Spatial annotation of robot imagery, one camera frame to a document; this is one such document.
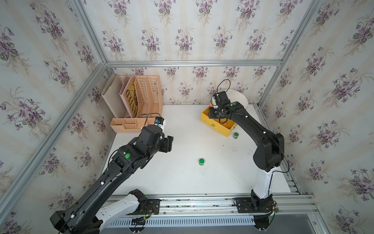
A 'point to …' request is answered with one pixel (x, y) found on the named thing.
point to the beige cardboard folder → (113, 95)
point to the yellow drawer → (224, 129)
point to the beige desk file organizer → (149, 105)
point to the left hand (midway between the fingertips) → (169, 138)
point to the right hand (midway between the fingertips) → (212, 113)
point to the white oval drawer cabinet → (235, 95)
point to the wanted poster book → (128, 94)
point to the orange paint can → (226, 124)
